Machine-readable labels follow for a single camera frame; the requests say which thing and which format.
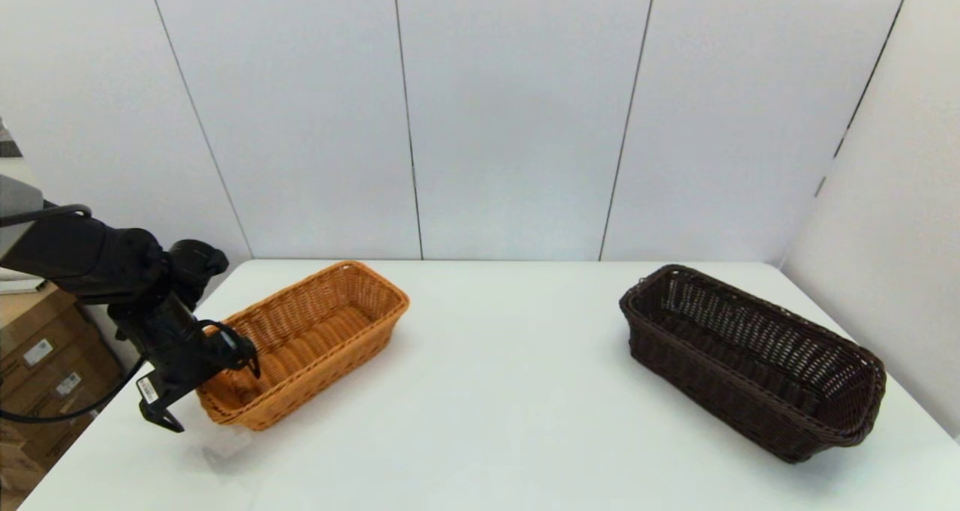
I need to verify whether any orange wicker basket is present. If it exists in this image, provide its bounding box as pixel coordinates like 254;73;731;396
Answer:
196;260;410;431

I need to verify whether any dark brown wicker basket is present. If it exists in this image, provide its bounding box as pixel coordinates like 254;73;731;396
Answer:
619;264;887;464

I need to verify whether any brown cardboard box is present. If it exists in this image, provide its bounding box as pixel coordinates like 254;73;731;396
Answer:
0;402;113;473
0;338;125;422
0;282;102;380

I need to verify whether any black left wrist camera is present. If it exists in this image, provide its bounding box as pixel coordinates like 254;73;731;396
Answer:
169;239;230;305

